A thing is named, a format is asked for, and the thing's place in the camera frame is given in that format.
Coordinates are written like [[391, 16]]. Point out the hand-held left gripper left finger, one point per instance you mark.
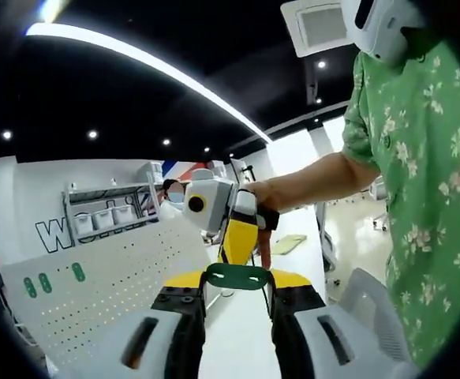
[[182, 335]]

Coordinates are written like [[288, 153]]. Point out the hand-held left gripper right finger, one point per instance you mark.
[[292, 335]]

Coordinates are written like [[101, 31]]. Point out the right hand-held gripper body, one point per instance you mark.
[[214, 197]]

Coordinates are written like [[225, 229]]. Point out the white perforated mounting plate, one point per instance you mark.
[[115, 268]]

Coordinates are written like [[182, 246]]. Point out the person's right hand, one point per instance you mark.
[[267, 197]]

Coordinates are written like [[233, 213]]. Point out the black light stand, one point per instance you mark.
[[247, 174]]

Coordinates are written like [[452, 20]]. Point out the pale yellow cloth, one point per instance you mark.
[[289, 244]]

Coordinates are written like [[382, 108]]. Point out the white boxes on rack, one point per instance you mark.
[[149, 173]]

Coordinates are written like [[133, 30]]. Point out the grey mesh chair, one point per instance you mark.
[[375, 308]]

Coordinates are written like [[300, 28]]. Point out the white storage bin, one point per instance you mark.
[[83, 224], [103, 220], [122, 215]]

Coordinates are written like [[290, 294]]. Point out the round ceiling spotlights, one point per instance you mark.
[[92, 134]]

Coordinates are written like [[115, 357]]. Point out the long ceiling light strip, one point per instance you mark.
[[154, 67]]

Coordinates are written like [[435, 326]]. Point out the white office chair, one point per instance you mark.
[[380, 197]]

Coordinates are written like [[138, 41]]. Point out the grey metal shelf rack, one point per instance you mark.
[[67, 221]]

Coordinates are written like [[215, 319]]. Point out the person in green floral shirt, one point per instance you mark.
[[419, 197]]

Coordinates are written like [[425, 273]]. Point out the white ceiling air vent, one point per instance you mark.
[[318, 23]]

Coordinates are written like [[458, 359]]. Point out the white worn device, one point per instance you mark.
[[383, 27]]

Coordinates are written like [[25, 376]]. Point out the small white camera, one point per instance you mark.
[[114, 182], [73, 186]]

